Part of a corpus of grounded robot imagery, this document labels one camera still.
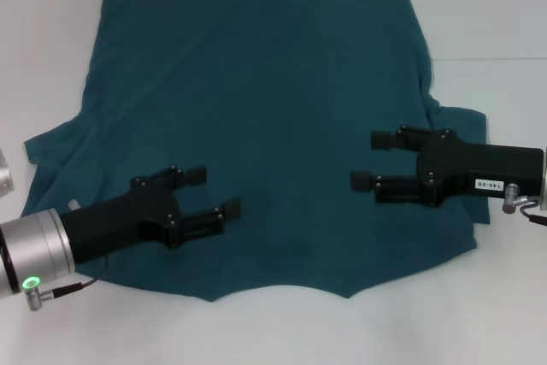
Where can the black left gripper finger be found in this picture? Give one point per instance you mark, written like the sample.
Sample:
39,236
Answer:
179,176
201,225

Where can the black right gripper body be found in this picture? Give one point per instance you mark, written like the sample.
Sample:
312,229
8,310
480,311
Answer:
491,168

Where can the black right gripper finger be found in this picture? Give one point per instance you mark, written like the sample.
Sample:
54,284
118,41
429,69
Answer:
410,137
397,190

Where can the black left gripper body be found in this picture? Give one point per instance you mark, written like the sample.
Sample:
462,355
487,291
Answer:
115,221

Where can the blue teal shirt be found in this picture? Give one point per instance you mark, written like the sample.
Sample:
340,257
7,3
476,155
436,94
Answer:
273,104

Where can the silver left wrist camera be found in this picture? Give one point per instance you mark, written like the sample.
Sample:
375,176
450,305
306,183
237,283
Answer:
5,177

